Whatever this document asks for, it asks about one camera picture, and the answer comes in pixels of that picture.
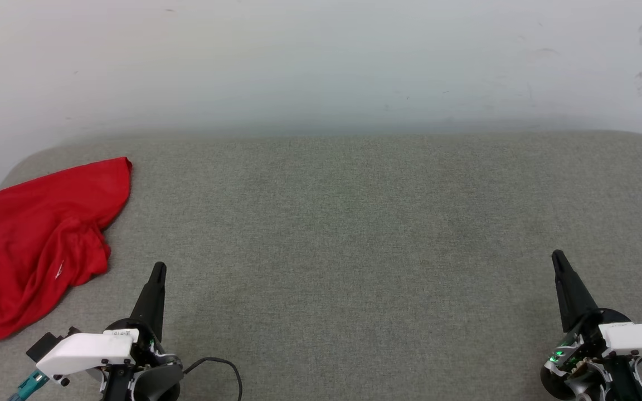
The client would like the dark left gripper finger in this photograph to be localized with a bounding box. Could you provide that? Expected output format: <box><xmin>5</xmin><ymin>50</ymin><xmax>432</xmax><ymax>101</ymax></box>
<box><xmin>130</xmin><ymin>262</ymin><xmax>167</xmax><ymax>341</ymax></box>

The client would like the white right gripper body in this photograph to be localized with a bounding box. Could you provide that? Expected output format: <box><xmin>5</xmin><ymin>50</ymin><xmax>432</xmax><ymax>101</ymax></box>
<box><xmin>544</xmin><ymin>308</ymin><xmax>642</xmax><ymax>401</ymax></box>

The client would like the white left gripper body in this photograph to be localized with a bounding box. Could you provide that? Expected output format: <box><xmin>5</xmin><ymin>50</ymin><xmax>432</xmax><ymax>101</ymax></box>
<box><xmin>36</xmin><ymin>316</ymin><xmax>184</xmax><ymax>401</ymax></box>

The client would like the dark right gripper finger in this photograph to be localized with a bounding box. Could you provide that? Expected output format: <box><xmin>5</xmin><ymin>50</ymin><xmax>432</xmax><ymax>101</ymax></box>
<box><xmin>551</xmin><ymin>250</ymin><xmax>600</xmax><ymax>333</ymax></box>

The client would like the red basketball jersey white trim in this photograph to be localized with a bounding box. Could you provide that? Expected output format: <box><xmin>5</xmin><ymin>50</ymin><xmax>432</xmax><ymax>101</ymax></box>
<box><xmin>0</xmin><ymin>157</ymin><xmax>133</xmax><ymax>343</ymax></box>

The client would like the grey fabric sofa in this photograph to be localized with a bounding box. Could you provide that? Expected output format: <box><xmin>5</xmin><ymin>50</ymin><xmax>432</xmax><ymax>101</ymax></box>
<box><xmin>0</xmin><ymin>130</ymin><xmax>642</xmax><ymax>401</ymax></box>

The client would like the teal left camera connector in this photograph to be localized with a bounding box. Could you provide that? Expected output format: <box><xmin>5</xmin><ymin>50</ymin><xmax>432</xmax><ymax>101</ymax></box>
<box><xmin>8</xmin><ymin>370</ymin><xmax>50</xmax><ymax>401</ymax></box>

